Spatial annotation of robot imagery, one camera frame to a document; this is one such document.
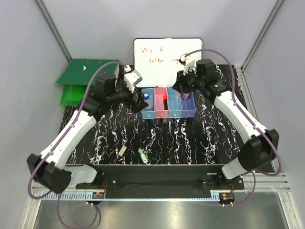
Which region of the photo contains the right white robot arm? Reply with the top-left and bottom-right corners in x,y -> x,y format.
172,57 -> 279,189

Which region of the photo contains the pink bin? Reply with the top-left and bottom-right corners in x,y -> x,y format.
154,87 -> 169,118

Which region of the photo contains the beige correction tape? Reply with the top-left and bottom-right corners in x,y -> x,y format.
118,146 -> 127,156

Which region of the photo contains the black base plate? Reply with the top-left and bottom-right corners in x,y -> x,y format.
76,165 -> 244,201

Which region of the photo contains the white dry-erase board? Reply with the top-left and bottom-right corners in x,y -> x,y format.
133,38 -> 203,87

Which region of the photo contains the green white correction tape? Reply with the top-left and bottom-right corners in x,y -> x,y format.
138,148 -> 148,164

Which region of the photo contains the green ring binder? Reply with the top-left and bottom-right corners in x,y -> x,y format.
56,59 -> 118,85

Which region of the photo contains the right circuit board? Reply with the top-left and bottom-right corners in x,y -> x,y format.
221,192 -> 235,201

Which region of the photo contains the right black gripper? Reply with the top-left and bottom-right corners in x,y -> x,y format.
172,67 -> 204,95

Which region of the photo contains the purple cable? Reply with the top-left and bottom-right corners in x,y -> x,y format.
182,49 -> 284,208
28,61 -> 131,229

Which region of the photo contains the light green folder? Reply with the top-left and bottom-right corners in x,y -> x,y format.
60,84 -> 87,106

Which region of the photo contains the purple bin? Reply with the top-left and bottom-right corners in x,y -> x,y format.
180,92 -> 196,118

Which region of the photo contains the orange black marker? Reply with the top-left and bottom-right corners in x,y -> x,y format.
163,95 -> 168,110

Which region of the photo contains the circuit board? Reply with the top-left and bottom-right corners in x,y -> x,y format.
221,192 -> 235,201
92,192 -> 105,199

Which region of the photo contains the black marble pattern mat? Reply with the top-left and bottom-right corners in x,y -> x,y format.
67,93 -> 243,165

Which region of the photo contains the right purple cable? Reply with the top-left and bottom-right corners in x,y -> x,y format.
182,49 -> 284,208

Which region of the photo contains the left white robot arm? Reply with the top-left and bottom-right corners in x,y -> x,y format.
27,70 -> 148,194

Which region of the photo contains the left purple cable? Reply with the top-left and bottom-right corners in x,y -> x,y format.
28,61 -> 131,229

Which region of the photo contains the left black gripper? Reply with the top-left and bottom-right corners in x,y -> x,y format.
107,74 -> 149,114

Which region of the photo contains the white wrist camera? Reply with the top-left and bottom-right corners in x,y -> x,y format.
124,65 -> 142,93
179,55 -> 196,75

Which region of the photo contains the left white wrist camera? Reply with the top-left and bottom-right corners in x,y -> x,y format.
124,65 -> 142,93

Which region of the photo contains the light blue bin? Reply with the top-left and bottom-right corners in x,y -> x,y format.
142,88 -> 156,119
167,88 -> 183,118

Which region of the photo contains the pink transparent stapler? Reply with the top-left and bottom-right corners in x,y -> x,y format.
181,93 -> 190,100

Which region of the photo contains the left circuit board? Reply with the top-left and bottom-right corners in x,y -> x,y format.
92,192 -> 105,199

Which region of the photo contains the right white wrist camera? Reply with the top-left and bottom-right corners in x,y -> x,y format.
179,55 -> 196,75

